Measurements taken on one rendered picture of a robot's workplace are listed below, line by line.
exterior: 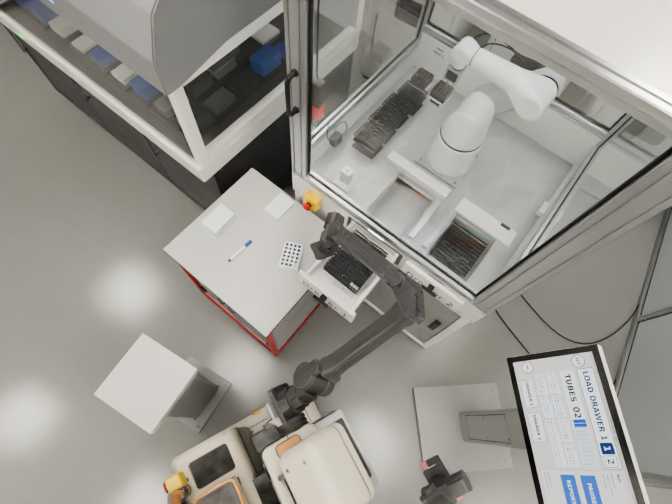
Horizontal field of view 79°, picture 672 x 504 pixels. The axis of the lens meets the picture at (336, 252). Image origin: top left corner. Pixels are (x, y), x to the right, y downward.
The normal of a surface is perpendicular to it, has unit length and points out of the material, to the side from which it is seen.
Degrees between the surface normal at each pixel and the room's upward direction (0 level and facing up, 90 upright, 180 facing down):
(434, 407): 3
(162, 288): 0
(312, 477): 48
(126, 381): 0
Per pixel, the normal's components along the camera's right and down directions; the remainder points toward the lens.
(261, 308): 0.07, -0.38
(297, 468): -0.60, 0.06
